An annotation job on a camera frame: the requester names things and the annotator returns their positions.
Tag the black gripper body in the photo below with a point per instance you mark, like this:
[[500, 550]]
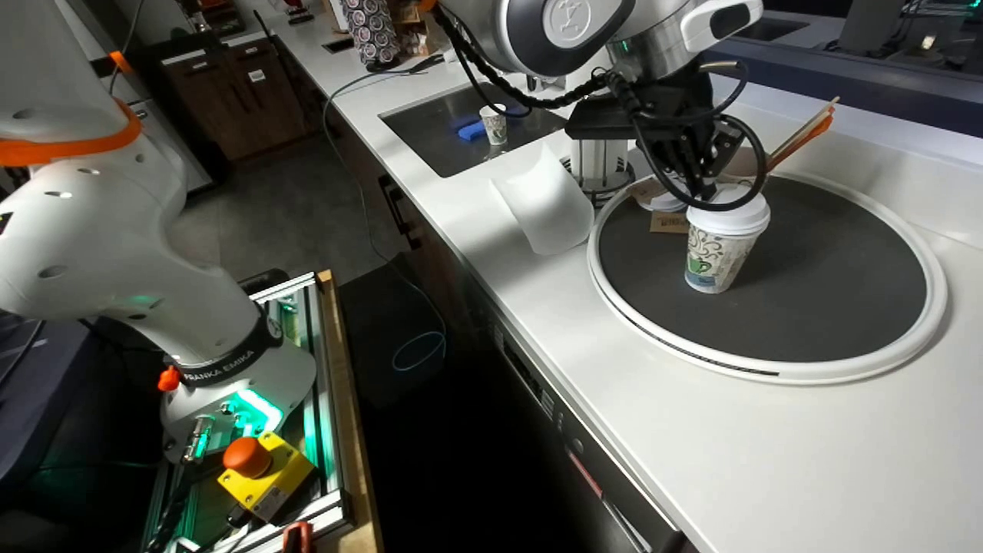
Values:
[[674, 124]]

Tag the white plastic cup lid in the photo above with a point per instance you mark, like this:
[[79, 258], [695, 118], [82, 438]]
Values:
[[745, 219]]

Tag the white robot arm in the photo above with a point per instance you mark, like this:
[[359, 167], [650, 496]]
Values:
[[88, 234]]

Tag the brown paper coffee cup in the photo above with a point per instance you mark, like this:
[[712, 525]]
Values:
[[666, 211]]

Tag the white patterned paper coffee cup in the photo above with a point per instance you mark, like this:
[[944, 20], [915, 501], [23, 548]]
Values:
[[718, 258]]

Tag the wooden stir sticks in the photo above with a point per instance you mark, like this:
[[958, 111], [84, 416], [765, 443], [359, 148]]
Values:
[[804, 135]]

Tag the black countertop sink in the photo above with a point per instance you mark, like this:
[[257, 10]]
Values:
[[449, 135]]

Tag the round black turntable white rim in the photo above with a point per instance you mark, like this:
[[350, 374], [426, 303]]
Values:
[[837, 289]]

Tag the wooden cabinet with labels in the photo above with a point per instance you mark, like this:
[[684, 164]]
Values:
[[241, 97]]

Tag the yellow emergency stop box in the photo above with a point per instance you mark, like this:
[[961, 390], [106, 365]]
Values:
[[263, 475]]

